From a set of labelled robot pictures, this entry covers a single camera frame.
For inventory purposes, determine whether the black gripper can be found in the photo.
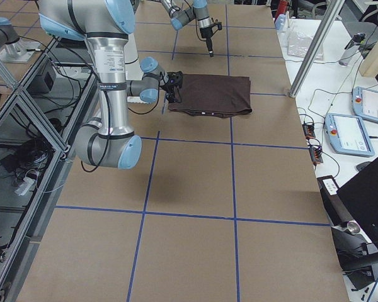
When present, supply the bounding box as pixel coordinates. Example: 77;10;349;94
162;71;183;103
198;18;222;57

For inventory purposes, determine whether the dark brown t-shirt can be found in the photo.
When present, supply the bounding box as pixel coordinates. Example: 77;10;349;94
168;74;253;118

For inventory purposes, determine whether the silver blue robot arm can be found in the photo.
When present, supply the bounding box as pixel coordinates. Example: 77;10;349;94
39;1;183;169
160;0;222;57

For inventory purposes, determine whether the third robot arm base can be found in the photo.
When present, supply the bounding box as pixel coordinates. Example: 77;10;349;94
0;17;40;63

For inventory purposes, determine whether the red cylinder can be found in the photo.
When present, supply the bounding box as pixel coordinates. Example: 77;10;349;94
277;0;288;15

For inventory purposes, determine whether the clear plastic bag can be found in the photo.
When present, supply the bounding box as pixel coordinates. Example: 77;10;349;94
287;31;314;58

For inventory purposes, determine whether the silver water bottle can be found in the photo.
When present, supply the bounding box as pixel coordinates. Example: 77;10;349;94
338;33;366;66

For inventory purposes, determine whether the near blue teach pendant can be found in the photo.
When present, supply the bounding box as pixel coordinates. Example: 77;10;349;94
324;113;375;157

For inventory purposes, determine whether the blue teach pendant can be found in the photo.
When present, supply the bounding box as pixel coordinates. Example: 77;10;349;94
324;113;375;157
352;86;378;123

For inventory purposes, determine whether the far blue teach pendant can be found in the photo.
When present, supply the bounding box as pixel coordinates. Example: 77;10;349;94
352;86;378;123

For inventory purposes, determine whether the white power strip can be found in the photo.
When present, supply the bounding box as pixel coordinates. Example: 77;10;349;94
14;176;36;196

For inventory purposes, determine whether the black monitor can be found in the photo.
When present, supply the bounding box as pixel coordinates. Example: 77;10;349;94
337;157;378;248

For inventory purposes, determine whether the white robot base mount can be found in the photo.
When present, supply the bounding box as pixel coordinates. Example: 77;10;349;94
124;33;168;104

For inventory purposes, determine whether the aluminium frame post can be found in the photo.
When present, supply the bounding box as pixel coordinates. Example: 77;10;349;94
289;0;345;98

